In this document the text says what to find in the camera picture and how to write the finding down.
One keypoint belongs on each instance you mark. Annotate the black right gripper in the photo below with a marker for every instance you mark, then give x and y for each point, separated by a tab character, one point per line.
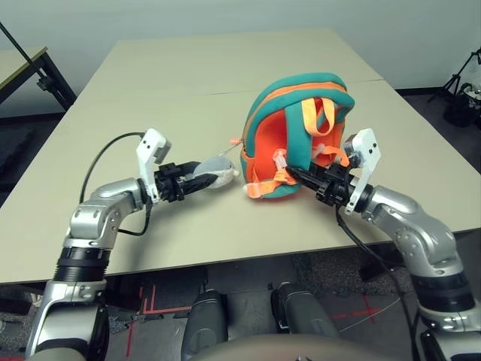
336	186

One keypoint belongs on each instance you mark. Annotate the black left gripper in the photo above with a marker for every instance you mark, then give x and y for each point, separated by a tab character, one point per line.
171	182

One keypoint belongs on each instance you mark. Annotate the grey plush shark pendant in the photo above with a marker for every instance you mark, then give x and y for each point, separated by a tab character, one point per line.
218	165

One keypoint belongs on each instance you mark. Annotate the teal and orange backpack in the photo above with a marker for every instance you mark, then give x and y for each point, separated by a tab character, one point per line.
297	128

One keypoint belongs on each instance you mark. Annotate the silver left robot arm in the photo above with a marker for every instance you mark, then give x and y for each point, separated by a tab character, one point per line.
97	218

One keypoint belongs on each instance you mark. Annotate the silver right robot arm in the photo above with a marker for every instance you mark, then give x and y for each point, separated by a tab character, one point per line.
413	222

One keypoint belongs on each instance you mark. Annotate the grey robot right leg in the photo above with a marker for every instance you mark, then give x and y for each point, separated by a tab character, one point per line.
304	312

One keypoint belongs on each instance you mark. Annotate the grey robot leg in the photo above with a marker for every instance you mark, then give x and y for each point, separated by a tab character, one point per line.
204	319
304	312

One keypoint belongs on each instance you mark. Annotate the grey robot left leg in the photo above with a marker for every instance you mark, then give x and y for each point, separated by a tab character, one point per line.
204	319

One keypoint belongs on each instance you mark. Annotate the grey robot torso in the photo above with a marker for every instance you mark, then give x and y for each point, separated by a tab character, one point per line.
293	349

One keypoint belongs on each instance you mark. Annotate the black foam floor mat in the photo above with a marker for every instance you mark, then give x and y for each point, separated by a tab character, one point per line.
13	150

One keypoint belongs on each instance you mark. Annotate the black tripod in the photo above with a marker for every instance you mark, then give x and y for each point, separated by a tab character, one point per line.
460	73

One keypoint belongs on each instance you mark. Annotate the black stand pole with clamp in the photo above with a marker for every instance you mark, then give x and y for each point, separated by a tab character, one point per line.
19	47

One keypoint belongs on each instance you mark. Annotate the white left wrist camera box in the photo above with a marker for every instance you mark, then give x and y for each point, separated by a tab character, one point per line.
150	144

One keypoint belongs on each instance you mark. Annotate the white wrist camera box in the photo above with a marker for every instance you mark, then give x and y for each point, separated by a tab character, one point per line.
150	144
368	146

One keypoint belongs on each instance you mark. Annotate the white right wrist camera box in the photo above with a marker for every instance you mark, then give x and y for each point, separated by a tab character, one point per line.
368	146

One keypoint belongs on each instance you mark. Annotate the beige side table black frame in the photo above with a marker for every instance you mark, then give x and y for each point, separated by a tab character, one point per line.
15	62

